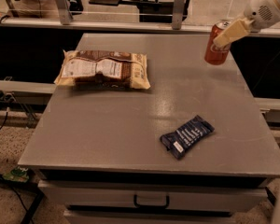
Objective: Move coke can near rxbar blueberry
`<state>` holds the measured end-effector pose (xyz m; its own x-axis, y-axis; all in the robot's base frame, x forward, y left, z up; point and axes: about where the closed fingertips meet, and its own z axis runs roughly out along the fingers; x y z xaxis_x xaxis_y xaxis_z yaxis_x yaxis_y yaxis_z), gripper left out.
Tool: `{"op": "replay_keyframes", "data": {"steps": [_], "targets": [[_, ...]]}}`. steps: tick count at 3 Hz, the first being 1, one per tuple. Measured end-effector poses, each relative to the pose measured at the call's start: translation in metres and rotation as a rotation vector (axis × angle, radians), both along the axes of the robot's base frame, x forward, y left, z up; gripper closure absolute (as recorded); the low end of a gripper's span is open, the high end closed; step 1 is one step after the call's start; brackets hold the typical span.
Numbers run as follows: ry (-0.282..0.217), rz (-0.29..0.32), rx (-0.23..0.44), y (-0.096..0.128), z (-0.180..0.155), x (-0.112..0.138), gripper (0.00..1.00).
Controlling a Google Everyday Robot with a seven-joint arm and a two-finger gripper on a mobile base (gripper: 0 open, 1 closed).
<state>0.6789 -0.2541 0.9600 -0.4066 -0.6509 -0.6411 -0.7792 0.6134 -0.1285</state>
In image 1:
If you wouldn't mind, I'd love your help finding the grey metal bracket middle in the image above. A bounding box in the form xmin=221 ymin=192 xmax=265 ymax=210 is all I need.
xmin=172 ymin=0 xmax=185 ymax=30

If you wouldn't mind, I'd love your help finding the grey metal bracket left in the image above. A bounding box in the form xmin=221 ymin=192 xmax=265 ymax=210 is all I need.
xmin=55 ymin=0 xmax=73 ymax=25

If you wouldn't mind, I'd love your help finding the grey drawer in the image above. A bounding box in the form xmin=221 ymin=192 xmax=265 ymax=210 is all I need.
xmin=63 ymin=210 xmax=235 ymax=224
xmin=38 ymin=180 xmax=266 ymax=213

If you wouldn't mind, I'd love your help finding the brown cream snack bag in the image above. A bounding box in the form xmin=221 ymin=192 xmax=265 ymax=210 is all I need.
xmin=54 ymin=50 xmax=150 ymax=90

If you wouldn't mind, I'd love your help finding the dark blue rxbar wrapper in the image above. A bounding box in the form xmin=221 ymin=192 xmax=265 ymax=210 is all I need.
xmin=160 ymin=115 xmax=215 ymax=160

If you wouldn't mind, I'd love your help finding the grey lower drawer front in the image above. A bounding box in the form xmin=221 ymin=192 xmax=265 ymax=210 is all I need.
xmin=63 ymin=210 xmax=235 ymax=224

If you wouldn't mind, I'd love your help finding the grey metal bracket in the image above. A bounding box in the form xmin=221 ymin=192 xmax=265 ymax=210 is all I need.
xmin=55 ymin=0 xmax=73 ymax=25
xmin=172 ymin=0 xmax=185 ymax=30

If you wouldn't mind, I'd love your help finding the grey top drawer front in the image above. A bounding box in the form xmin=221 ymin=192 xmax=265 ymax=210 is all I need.
xmin=38 ymin=180 xmax=266 ymax=213

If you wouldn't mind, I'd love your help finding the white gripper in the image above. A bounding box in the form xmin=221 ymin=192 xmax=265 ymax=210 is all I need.
xmin=214 ymin=0 xmax=280 ymax=48

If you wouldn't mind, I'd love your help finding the red coke can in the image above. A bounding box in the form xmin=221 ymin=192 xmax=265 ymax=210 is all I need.
xmin=204 ymin=20 xmax=231 ymax=65

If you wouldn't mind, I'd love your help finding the black drawer handle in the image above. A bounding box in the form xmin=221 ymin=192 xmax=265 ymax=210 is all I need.
xmin=133 ymin=194 xmax=170 ymax=209

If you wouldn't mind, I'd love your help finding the green packet on floor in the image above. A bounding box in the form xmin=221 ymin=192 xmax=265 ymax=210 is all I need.
xmin=3 ymin=166 xmax=29 ymax=183

